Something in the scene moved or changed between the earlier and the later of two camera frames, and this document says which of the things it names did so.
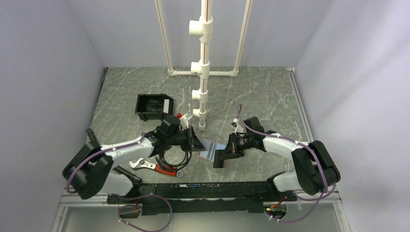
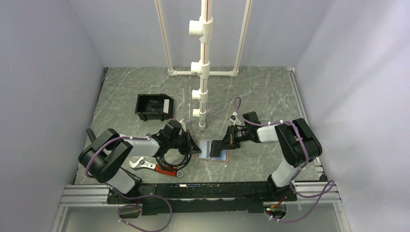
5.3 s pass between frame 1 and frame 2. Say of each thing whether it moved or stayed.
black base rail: stayed
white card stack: stayed
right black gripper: moved
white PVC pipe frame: stayed
